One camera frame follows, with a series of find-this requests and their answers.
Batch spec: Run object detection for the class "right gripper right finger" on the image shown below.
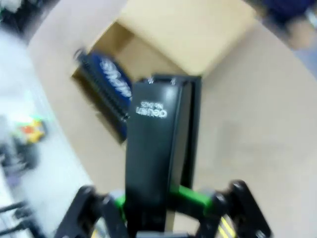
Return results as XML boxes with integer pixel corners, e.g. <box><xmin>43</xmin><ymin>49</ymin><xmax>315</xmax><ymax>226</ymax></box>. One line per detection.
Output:
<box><xmin>173</xmin><ymin>180</ymin><xmax>273</xmax><ymax>238</ymax></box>

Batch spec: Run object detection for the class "black stapler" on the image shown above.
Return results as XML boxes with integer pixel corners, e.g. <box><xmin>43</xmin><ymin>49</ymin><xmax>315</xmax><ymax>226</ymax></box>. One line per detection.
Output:
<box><xmin>125</xmin><ymin>73</ymin><xmax>203</xmax><ymax>238</ymax></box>

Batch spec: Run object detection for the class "brown cardboard box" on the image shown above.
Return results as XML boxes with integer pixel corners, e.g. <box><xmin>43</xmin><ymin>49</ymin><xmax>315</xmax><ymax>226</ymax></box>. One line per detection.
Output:
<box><xmin>71</xmin><ymin>0</ymin><xmax>257</xmax><ymax>144</ymax></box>

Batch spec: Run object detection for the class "colourful toy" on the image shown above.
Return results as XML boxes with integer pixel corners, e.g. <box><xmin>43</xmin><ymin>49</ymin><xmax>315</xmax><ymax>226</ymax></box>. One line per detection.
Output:
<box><xmin>14</xmin><ymin>114</ymin><xmax>48</xmax><ymax>144</ymax></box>

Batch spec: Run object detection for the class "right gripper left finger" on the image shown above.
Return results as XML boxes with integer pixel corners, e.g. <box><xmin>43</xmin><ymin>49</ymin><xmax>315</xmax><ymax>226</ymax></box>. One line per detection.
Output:
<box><xmin>55</xmin><ymin>185</ymin><xmax>127</xmax><ymax>238</ymax></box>

